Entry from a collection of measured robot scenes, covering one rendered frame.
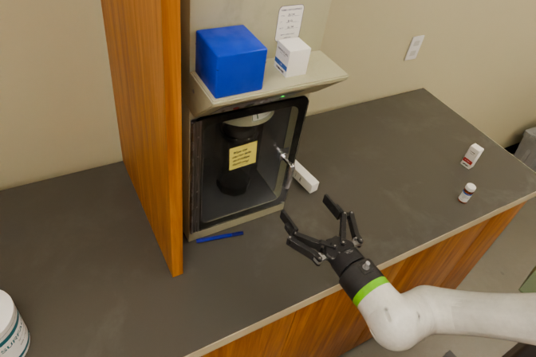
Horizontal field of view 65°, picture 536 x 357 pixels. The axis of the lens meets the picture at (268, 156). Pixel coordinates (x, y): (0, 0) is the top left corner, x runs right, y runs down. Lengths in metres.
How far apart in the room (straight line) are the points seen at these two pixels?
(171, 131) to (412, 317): 0.61
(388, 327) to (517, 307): 0.24
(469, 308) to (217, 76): 0.68
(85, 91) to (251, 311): 0.78
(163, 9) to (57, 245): 0.81
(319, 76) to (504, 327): 0.61
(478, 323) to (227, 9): 0.79
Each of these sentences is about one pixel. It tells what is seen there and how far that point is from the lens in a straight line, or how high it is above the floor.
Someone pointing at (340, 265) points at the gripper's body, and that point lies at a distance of 1.01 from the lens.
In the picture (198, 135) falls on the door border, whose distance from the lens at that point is 0.96.
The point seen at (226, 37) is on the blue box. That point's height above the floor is 1.60.
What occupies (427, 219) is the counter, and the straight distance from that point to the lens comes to 1.52.
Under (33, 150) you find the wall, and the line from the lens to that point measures 1.45.
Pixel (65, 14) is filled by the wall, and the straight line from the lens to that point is 1.24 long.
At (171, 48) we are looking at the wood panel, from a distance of 0.72.
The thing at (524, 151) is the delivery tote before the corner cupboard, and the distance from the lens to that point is 3.60.
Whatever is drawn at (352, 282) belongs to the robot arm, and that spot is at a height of 1.17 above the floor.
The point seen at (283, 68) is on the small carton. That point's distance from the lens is 0.88.
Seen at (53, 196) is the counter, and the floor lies 0.94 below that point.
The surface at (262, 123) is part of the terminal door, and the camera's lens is 1.03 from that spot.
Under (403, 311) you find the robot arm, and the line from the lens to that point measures 0.95.
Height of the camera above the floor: 1.96
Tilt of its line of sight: 42 degrees down
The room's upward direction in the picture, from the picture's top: 10 degrees clockwise
